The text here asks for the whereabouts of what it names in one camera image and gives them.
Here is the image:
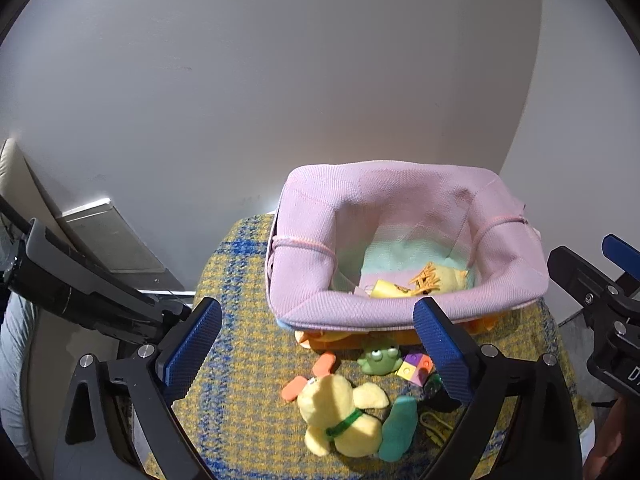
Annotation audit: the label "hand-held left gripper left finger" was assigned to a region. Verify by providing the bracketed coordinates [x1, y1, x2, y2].
[52, 296, 223, 480]

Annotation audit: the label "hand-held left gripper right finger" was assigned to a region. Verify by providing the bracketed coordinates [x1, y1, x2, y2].
[412, 296, 583, 480]

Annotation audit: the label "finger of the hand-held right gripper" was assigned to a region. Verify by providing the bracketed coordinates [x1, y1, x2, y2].
[601, 233, 640, 281]
[546, 246, 640, 318]

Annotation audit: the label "purple yellow building block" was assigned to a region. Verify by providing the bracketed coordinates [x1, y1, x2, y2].
[396, 352, 433, 386]

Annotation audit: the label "dark green small toy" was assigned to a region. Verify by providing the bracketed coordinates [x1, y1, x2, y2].
[422, 372, 446, 401]

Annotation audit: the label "yellow paper clip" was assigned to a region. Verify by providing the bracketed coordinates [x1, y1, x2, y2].
[419, 411, 451, 446]

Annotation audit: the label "green alien toy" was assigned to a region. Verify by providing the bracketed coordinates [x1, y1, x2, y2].
[356, 345, 403, 377]

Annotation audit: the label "teal felt piece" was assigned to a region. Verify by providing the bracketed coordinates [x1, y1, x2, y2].
[377, 396, 418, 462]

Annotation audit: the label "yellow plush dog orange ears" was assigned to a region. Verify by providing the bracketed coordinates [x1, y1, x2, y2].
[281, 352, 391, 458]

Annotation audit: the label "pink cloth liner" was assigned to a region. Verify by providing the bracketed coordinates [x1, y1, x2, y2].
[265, 160, 551, 334]

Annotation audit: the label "person's right hand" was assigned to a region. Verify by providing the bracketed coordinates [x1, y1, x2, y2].
[582, 397, 631, 480]

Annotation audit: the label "yellow blue plaid blanket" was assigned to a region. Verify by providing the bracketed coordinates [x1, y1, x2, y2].
[145, 212, 596, 480]

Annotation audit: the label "yellow toy with orange sticks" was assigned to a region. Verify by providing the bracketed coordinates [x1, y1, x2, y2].
[395, 261, 471, 297]

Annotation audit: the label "small yellow block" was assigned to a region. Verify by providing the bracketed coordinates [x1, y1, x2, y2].
[370, 280, 401, 301]

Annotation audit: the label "light grey pillow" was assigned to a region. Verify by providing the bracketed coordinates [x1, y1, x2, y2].
[0, 290, 42, 461]

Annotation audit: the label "beige headboard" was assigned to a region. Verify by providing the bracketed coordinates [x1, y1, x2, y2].
[0, 137, 66, 241]

